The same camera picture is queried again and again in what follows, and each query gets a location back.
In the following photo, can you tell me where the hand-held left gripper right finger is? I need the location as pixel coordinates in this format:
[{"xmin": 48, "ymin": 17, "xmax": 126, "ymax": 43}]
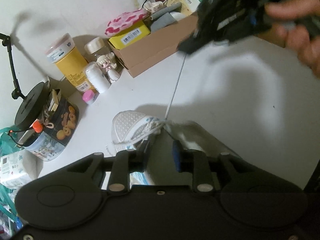
[{"xmin": 172, "ymin": 140, "xmax": 255, "ymax": 196}]

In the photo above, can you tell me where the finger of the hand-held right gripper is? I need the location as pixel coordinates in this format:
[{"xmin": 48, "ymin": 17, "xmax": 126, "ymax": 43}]
[{"xmin": 176, "ymin": 30, "xmax": 213, "ymax": 55}]

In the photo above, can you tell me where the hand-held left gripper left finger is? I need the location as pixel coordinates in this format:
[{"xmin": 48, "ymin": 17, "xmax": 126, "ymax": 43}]
[{"xmin": 66, "ymin": 140, "xmax": 152, "ymax": 196}]

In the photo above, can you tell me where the white blue sneaker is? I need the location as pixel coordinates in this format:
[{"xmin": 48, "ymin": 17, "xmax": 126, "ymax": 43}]
[{"xmin": 111, "ymin": 110, "xmax": 240, "ymax": 185}]

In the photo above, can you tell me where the white speckled shoelace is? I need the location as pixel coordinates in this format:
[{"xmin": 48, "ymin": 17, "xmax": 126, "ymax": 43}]
[{"xmin": 110, "ymin": 54, "xmax": 187, "ymax": 145}]

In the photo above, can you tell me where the person's right hand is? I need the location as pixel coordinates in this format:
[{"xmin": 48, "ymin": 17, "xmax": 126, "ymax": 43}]
[{"xmin": 257, "ymin": 0, "xmax": 320, "ymax": 80}]

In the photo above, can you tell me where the white cloth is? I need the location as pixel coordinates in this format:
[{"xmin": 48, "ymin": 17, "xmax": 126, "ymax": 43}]
[{"xmin": 172, "ymin": 11, "xmax": 188, "ymax": 22}]

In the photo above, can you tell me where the cardboard box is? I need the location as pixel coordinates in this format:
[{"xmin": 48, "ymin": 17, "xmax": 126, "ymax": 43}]
[{"xmin": 114, "ymin": 12, "xmax": 200, "ymax": 78}]

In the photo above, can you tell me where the grey cloth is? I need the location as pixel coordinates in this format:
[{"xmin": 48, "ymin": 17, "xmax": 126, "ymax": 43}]
[{"xmin": 149, "ymin": 2, "xmax": 183, "ymax": 32}]

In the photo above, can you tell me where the yellow box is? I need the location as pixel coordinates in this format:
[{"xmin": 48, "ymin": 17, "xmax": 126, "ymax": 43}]
[{"xmin": 107, "ymin": 20, "xmax": 152, "ymax": 50}]

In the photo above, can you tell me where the pink heart patterned cloth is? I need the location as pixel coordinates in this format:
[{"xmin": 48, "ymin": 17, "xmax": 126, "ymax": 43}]
[{"xmin": 104, "ymin": 9, "xmax": 148, "ymax": 36}]

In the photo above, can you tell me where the small pink lid jar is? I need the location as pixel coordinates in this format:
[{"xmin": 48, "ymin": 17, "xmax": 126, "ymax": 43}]
[{"xmin": 82, "ymin": 90, "xmax": 97, "ymax": 105}]

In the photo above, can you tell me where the doll figurine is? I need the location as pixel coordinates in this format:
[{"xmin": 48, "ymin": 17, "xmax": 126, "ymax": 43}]
[{"xmin": 96, "ymin": 54, "xmax": 119, "ymax": 83}]

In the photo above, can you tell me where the white pump bottle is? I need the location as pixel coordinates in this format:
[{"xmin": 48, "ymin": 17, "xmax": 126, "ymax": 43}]
[{"xmin": 85, "ymin": 62, "xmax": 112, "ymax": 93}]

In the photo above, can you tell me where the round cookie tin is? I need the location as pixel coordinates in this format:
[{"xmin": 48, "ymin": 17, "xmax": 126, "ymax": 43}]
[{"xmin": 15, "ymin": 89, "xmax": 80, "ymax": 161}]

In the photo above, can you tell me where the clear baby bottle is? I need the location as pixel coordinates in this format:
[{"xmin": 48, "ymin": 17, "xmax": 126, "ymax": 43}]
[{"xmin": 84, "ymin": 37, "xmax": 112, "ymax": 60}]

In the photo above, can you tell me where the yellow canister pink lid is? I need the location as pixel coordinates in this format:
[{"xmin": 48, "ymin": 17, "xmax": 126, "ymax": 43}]
[{"xmin": 45, "ymin": 33, "xmax": 98, "ymax": 93}]

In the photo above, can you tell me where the black articulated stand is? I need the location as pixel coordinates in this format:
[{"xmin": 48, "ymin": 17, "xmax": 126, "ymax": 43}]
[{"xmin": 0, "ymin": 32, "xmax": 50, "ymax": 130}]

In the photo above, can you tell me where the white tissue pack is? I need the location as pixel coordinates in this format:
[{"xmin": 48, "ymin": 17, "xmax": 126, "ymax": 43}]
[{"xmin": 0, "ymin": 150, "xmax": 32, "ymax": 188}]

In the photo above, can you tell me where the green mesh tote bag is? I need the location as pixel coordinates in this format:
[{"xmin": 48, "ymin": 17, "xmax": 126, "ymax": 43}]
[{"xmin": 0, "ymin": 127, "xmax": 23, "ymax": 230}]

